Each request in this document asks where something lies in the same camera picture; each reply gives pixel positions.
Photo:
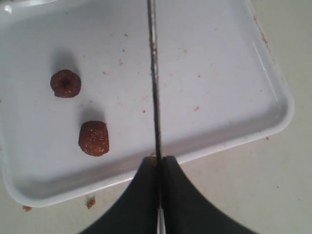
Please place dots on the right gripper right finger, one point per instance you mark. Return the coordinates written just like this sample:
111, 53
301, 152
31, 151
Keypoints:
186, 210

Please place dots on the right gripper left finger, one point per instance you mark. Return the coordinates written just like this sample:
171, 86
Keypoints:
136, 211

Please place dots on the red fruit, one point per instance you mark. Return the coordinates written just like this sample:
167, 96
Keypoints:
65, 84
93, 138

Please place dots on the thin metal skewer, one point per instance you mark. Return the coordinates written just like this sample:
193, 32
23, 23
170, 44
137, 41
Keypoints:
151, 10

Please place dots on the red crumb near tray corner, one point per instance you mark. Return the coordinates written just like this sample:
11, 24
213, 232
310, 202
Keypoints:
26, 208

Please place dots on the white rectangular plastic tray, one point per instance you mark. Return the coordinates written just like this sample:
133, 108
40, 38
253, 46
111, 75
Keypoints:
219, 87

